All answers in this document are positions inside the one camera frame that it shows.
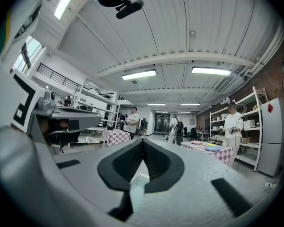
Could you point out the black head camera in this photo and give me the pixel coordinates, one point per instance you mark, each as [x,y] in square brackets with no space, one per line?
[130,9]

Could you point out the white power strip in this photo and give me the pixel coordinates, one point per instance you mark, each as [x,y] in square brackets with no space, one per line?
[271,185]

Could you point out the white shelving unit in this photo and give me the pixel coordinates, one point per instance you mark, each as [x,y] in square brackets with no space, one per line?
[97,98]
[253,112]

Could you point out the yellow plate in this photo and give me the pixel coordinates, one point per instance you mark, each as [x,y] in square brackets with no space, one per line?
[211,145]

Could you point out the dark double door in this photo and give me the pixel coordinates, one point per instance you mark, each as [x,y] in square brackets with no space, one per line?
[162,122]

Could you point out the white fridge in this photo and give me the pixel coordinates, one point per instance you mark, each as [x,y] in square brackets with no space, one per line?
[272,131]

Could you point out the window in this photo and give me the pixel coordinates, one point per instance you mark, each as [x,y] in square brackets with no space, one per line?
[30,53]

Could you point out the black office chair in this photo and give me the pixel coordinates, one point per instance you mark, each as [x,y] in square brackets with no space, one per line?
[192,133]

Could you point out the black railing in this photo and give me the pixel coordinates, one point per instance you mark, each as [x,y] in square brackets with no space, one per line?
[59,77]

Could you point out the long ceiling light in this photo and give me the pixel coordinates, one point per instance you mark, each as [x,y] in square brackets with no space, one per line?
[211,71]
[190,104]
[65,1]
[139,75]
[156,104]

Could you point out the pink plate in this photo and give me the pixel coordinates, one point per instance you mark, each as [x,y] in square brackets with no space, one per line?
[196,142]

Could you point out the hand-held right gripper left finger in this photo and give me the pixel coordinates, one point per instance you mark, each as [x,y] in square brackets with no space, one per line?
[109,171]

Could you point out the table with checkered cloth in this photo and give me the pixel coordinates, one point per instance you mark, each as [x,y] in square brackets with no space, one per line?
[118,137]
[223,155]

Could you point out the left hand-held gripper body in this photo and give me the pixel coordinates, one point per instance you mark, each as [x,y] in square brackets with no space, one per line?
[61,119]

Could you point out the white shirt with green print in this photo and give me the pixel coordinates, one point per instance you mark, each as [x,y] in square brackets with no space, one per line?
[21,20]

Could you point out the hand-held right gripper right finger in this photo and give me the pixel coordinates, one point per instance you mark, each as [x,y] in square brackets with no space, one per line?
[170,171]

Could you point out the blue plate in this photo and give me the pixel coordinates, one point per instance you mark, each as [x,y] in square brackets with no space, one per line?
[213,148]

